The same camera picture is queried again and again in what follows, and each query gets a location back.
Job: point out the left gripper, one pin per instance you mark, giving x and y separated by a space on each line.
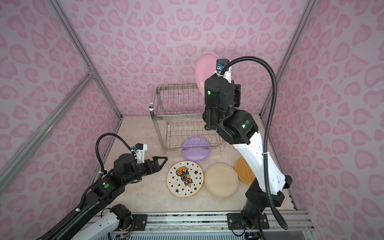
157 167

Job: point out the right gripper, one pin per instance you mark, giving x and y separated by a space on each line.
239 100

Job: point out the pink bear plate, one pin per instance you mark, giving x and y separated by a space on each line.
206 66

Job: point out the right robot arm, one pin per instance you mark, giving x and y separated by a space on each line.
239 129

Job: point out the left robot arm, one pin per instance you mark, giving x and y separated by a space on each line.
103 192

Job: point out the steel two-tier dish rack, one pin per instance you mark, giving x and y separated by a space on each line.
176 111

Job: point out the white star cartoon plate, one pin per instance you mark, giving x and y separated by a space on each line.
185 179

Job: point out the purple shell-shaped plate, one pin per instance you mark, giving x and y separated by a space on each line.
196 148

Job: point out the cream plain plate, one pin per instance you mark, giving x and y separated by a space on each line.
221 180

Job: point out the orange woven plate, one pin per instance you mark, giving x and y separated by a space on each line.
244 171

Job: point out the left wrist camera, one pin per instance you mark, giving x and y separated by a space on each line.
139 152

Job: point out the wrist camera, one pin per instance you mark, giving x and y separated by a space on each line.
139 152
220 64

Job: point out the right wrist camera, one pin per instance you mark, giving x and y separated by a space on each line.
220 64

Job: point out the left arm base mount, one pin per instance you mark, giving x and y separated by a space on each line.
127 220

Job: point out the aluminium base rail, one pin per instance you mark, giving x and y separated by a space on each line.
203 212

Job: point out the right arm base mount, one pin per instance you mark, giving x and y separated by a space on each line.
238 221

